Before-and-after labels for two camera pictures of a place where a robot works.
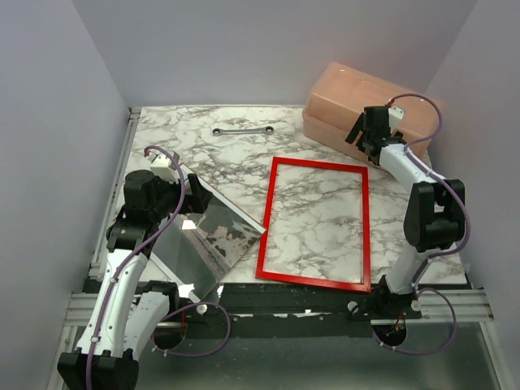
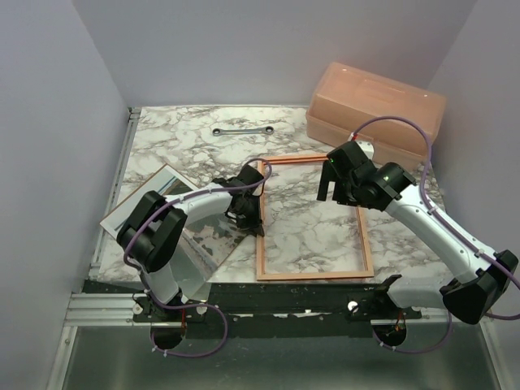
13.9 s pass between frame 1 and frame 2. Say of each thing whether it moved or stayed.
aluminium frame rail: stayed
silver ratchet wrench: stayed
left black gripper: moved
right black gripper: moved
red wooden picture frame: moved
